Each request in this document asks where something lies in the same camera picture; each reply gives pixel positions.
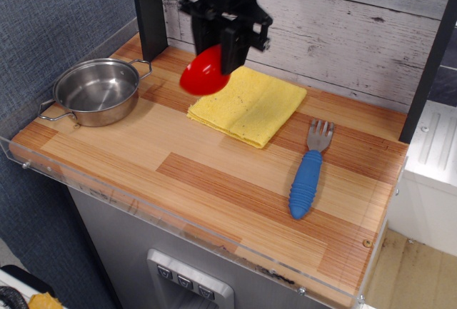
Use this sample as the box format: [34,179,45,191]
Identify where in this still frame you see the red plastic bowl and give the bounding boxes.
[179,44,230,96]

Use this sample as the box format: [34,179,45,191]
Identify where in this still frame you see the black right vertical post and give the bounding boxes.
[398,0,456,143]

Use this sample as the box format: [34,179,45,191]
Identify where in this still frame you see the blue handled metal fork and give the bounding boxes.
[288,118,334,220]

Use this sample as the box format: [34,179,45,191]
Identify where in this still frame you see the yellow object bottom left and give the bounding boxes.
[28,293,64,309]

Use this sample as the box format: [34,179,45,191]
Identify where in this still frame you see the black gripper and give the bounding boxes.
[179,0,273,75]

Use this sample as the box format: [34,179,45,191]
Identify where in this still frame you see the silver dispenser button panel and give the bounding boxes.
[146,248,235,308]

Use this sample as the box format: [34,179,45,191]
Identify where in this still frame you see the small stainless steel pot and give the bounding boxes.
[38,59,152,127]

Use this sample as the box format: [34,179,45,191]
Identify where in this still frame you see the grey toy fridge cabinet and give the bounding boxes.
[70,189,325,308]

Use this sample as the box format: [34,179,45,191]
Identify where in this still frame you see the clear acrylic edge guard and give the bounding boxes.
[2,129,406,308]

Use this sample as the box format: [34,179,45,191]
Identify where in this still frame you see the black left vertical post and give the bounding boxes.
[134,0,168,61]

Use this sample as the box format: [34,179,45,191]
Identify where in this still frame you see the yellow folded cloth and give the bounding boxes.
[187,66,307,148]

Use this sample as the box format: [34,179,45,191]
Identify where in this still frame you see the white ridged appliance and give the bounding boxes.
[386,101,456,255]

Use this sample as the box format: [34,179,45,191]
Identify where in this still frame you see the black vertical post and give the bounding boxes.
[398,0,456,143]
[134,0,168,61]

